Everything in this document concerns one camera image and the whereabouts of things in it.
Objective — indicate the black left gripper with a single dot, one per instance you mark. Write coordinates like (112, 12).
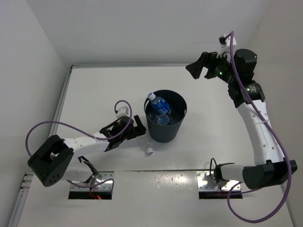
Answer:
(136, 130)

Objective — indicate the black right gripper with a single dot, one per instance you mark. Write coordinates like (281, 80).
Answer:
(207, 60)

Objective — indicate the clear unlabelled plastic bottle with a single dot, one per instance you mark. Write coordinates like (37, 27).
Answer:
(146, 146)

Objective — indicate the blue capped plastic bottle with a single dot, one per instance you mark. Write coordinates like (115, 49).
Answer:
(159, 119)

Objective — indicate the clear bottle orange blue label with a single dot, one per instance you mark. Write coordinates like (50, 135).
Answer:
(174, 118)

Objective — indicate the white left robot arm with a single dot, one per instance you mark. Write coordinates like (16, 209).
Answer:
(64, 159)

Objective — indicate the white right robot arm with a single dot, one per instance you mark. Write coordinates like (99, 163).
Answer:
(270, 166)

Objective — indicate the dark grey garbage bin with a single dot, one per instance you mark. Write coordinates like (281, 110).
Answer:
(160, 133)

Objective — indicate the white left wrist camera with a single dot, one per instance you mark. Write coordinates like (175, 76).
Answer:
(123, 111)

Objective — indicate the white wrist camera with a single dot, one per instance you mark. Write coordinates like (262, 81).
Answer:
(225, 43)
(123, 111)

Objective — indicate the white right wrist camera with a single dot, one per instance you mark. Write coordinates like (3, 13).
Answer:
(225, 43)

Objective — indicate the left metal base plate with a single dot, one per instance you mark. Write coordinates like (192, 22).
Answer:
(104, 178)

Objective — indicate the metal base plate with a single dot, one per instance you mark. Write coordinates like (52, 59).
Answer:
(207, 183)
(104, 178)

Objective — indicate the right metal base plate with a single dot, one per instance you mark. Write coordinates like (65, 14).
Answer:
(207, 183)

